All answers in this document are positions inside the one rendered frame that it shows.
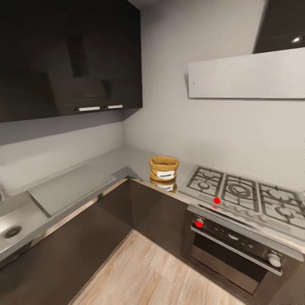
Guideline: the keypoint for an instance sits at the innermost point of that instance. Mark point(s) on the range hood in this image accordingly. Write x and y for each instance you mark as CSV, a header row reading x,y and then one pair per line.
x,y
277,70

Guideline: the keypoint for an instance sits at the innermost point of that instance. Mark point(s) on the drop in sink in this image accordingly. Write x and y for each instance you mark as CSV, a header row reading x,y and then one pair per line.
x,y
30,209

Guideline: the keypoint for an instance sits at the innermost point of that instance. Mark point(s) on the popcorn bag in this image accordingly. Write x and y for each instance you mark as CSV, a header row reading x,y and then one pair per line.
x,y
163,168

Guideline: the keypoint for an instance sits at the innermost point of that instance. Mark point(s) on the oven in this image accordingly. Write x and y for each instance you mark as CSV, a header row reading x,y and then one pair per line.
x,y
251,265

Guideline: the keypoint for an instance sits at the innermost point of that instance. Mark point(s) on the cabinet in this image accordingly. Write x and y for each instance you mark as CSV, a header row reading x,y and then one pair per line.
x,y
68,57

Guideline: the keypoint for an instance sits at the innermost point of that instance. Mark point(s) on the burner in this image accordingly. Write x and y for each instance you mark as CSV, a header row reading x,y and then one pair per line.
x,y
272,206

